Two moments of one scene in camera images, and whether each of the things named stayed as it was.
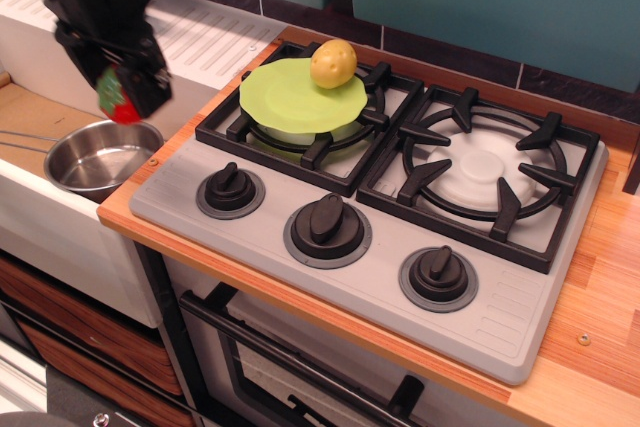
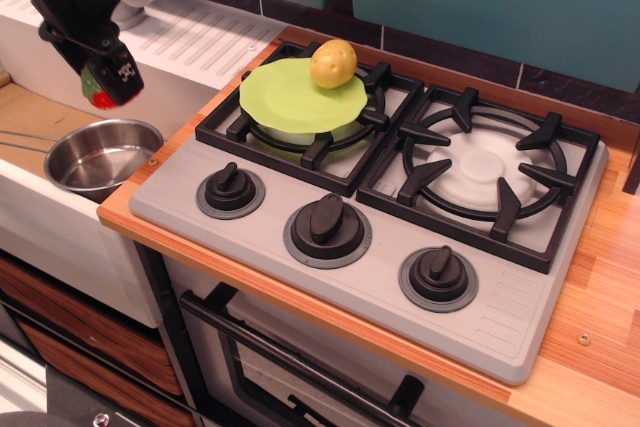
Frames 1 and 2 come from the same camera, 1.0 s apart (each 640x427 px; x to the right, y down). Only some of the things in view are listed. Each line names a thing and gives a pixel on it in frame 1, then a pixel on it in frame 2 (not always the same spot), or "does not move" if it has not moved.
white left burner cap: (304, 138) does not move
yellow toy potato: (333, 63) does not move
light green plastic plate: (283, 96) does not move
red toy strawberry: (114, 100) -> (93, 92)
